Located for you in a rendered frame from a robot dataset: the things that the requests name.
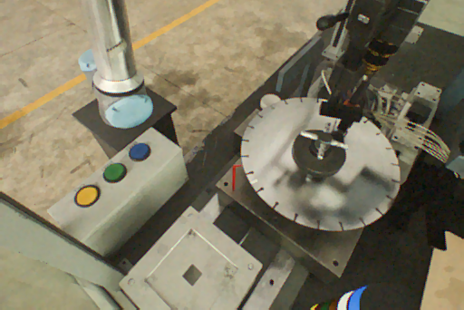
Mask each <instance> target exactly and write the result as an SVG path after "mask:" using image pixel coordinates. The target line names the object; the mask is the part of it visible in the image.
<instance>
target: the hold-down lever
mask: <svg viewBox="0 0 464 310"><path fill-rule="evenodd" d="M349 15H350V13H349V12H342V13H340V14H338V15H323V16H321V17H320V18H319V19H317V20H316V28H317V29H318V30H320V31H324V30H326V29H330V28H332V27H334V25H336V23H340V22H341V21H343V20H345V19H348V17H349Z"/></svg>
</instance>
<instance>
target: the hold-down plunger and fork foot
mask: <svg viewBox="0 0 464 310"><path fill-rule="evenodd" d="M358 20H360V21H362V22H364V23H368V21H369V18H367V17H366V16H363V15H359V16H358ZM342 97H343V93H341V92H339V91H338V90H335V88H333V89H332V92H331V93H330V97H329V99H328V101H327V102H324V101H322V102H321V104H320V111H319V115H320V116H324V117H332V118H335V119H339V120H340V122H339V124H338V125H337V130H339V131H341V132H342V133H343V134H345V133H346V132H347V129H348V128H349V127H350V128H351V127H352V126H353V123H354V122H357V123H360V121H361V119H362V117H363V108H359V107H351V106H347V105H343V104H340V103H339V102H340V100H341V98H342ZM350 128H349V129H350Z"/></svg>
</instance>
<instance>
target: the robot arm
mask: <svg viewBox="0 0 464 310"><path fill-rule="evenodd" d="M78 2H79V7H80V9H81V12H82V19H83V22H84V24H85V27H86V33H87V34H88V37H89V39H90V46H91V48H92V49H89V50H87V51H86V52H85V53H82V55H81V56H80V57H79V65H80V66H81V70H82V72H83V73H84V74H85V76H86V79H87V80H88V82H89V84H90V86H91V87H92V90H93V92H94V93H95V95H96V98H97V100H98V101H99V107H100V115H101V117H102V120H103V121H105V122H106V124H109V125H111V126H113V127H120V128H129V127H135V126H137V125H139V124H142V123H143V122H144V121H146V120H147V118H149V117H150V114H151V113H152V111H153V104H152V102H151V99H150V97H148V96H147V93H146V90H145V83H144V78H143V72H142V71H141V69H139V68H138V67H137V66H136V63H135V59H134V54H133V45H132V40H131V31H130V22H129V17H128V12H127V3H126V0H78Z"/></svg>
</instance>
